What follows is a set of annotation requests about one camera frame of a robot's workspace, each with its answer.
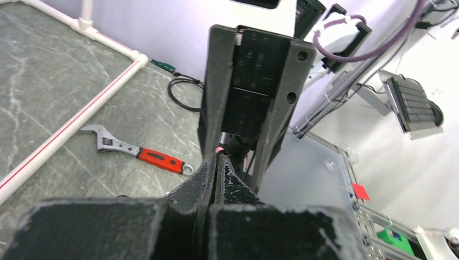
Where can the green handled screwdriver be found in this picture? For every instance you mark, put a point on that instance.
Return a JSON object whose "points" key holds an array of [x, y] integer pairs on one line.
{"points": [[165, 66]]}

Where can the red handled adjustable wrench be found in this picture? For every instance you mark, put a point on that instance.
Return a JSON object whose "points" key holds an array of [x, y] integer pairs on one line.
{"points": [[106, 142]]}

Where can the black keyboard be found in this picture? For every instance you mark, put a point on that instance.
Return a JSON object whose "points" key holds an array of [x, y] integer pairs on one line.
{"points": [[413, 110]]}

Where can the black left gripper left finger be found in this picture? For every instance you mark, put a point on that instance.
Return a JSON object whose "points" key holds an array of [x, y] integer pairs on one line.
{"points": [[171, 227]]}

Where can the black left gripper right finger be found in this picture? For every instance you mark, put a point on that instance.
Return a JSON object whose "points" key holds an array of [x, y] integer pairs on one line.
{"points": [[241, 226]]}

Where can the white PVC pipe frame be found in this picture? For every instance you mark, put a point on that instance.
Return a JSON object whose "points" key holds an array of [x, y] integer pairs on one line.
{"points": [[48, 73]]}

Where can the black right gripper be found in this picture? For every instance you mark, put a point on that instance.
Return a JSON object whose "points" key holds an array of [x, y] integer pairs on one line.
{"points": [[266, 66]]}

